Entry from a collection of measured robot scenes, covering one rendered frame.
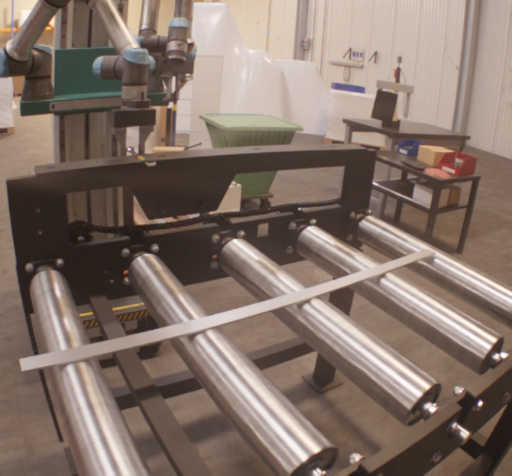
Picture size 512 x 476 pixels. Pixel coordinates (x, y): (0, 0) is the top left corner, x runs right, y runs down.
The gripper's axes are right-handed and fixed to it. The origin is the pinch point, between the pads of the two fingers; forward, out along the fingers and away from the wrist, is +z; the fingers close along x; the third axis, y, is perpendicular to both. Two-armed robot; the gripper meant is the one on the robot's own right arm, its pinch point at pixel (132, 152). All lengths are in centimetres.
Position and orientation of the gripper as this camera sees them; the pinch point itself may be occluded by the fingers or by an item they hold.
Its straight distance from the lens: 132.8
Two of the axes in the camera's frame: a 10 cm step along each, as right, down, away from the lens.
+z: -0.7, 9.3, 3.7
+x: -8.6, 1.3, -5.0
